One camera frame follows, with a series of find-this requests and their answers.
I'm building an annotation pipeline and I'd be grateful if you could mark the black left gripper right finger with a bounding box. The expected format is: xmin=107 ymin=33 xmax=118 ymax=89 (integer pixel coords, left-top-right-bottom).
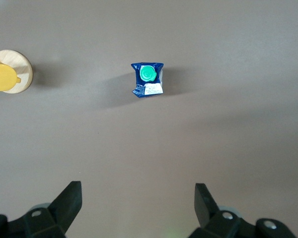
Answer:
xmin=188 ymin=183 xmax=297 ymax=238

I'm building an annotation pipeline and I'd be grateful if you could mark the yellow plastic cup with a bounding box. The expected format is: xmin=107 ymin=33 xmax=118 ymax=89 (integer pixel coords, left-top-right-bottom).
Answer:
xmin=0 ymin=57 xmax=22 ymax=92

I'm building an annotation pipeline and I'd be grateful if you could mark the brown table mat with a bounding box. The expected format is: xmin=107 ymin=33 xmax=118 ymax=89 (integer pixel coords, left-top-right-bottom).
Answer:
xmin=0 ymin=0 xmax=298 ymax=238

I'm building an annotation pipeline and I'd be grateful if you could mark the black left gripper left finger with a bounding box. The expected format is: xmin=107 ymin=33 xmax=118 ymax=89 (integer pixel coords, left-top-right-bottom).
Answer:
xmin=0 ymin=180 xmax=83 ymax=238

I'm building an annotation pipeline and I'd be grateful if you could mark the blue white milk carton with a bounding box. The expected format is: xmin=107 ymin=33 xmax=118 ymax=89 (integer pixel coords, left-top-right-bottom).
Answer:
xmin=130 ymin=61 xmax=164 ymax=99

